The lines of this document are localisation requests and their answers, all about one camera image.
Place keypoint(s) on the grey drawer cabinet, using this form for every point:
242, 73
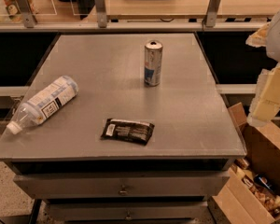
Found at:
193, 128

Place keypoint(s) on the metal bracket post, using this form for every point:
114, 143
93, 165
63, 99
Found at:
101, 13
211, 13
27, 15

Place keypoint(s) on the right metal bracket post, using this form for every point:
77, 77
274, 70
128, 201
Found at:
211, 13

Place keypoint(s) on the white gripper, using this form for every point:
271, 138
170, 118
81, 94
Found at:
265, 101

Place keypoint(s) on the left metal bracket post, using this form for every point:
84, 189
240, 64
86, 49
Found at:
27, 15

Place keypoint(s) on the redbull can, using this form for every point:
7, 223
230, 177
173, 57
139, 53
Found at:
153, 58

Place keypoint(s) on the upper drawer with knob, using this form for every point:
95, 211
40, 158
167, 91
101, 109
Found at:
111, 185

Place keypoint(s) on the drawer with knob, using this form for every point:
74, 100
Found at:
111, 185
125, 211

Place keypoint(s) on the middle metal bracket post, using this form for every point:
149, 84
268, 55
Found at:
101, 13

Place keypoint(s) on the black snack packet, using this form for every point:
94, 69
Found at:
138, 132

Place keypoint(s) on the cardboard box with snacks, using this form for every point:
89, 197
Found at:
236, 203

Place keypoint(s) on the lower drawer with knob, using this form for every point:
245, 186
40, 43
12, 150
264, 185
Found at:
125, 211

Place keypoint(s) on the clear plastic bottle blue label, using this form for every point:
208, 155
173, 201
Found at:
44, 104

